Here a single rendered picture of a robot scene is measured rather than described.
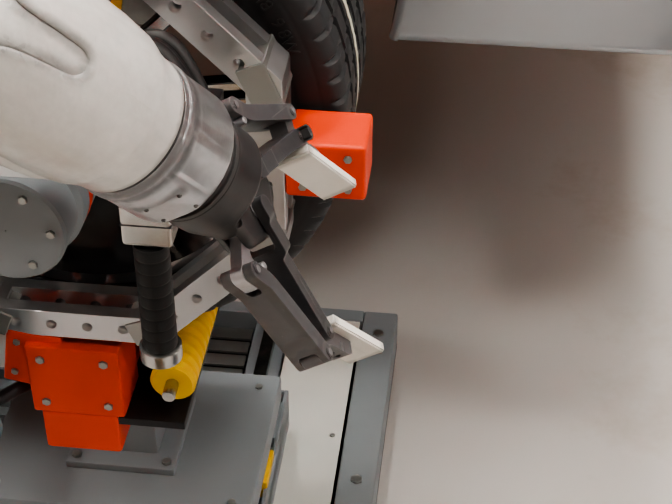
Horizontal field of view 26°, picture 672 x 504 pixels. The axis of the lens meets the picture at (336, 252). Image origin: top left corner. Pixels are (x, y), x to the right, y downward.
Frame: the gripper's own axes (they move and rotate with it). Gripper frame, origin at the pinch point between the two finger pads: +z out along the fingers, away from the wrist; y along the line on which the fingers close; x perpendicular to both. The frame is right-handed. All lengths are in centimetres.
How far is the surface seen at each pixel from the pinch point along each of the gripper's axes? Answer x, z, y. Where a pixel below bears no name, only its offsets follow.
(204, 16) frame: -21, 18, -43
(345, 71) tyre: -15, 39, -45
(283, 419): -64, 100, -33
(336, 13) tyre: -14, 36, -50
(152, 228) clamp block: -27.1, 15.1, -19.6
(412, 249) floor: -60, 152, -81
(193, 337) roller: -51, 57, -29
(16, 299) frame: -65, 39, -34
